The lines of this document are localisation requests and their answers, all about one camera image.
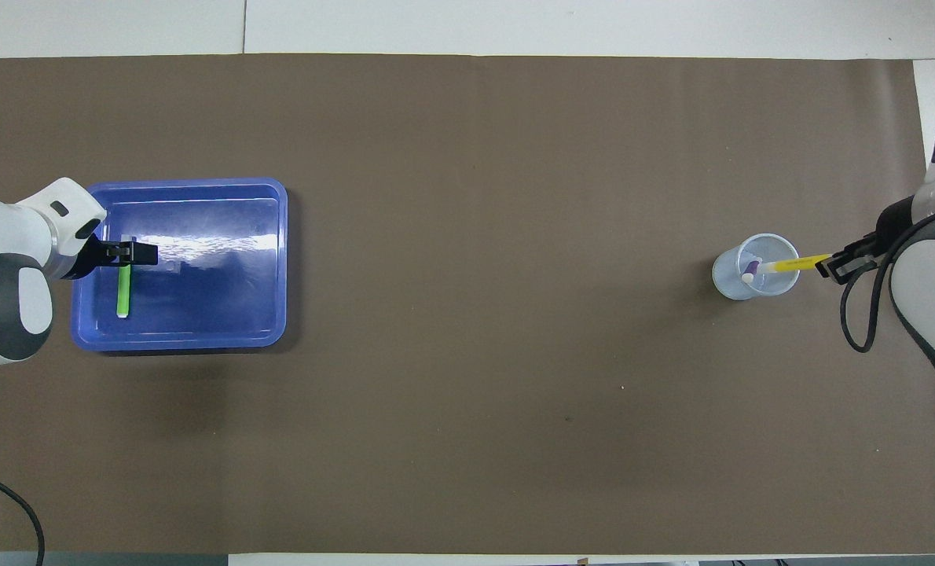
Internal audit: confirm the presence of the brown table mat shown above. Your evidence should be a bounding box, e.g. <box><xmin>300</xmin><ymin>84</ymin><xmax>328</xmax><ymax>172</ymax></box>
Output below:
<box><xmin>0</xmin><ymin>53</ymin><xmax>935</xmax><ymax>555</ymax></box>

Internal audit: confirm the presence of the blue plastic tray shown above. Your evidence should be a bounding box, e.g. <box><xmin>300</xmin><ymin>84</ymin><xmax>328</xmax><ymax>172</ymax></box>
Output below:
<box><xmin>70</xmin><ymin>178</ymin><xmax>289</xmax><ymax>352</ymax></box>

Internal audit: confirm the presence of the green pen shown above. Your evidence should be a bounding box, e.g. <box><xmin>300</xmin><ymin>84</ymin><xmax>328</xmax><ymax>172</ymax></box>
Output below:
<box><xmin>116</xmin><ymin>234</ymin><xmax>136</xmax><ymax>319</ymax></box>

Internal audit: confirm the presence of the translucent mesh pen cup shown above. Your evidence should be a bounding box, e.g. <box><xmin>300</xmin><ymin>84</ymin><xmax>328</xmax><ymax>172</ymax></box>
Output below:
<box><xmin>712</xmin><ymin>233</ymin><xmax>802</xmax><ymax>301</ymax></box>

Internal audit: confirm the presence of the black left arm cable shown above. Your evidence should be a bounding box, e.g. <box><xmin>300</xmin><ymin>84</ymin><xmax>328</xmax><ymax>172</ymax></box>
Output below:
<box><xmin>0</xmin><ymin>465</ymin><xmax>46</xmax><ymax>566</ymax></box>

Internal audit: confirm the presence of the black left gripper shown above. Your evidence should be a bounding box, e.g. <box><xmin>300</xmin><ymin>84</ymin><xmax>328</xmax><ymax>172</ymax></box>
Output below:
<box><xmin>81</xmin><ymin>234</ymin><xmax>159</xmax><ymax>281</ymax></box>

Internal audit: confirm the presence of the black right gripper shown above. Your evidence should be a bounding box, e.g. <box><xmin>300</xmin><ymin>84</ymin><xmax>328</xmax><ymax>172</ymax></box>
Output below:
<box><xmin>815</xmin><ymin>197</ymin><xmax>916</xmax><ymax>285</ymax></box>

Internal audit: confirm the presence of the yellow pen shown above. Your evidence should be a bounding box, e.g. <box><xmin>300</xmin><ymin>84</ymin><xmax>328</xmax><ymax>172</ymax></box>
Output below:
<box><xmin>749</xmin><ymin>253</ymin><xmax>834</xmax><ymax>277</ymax></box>

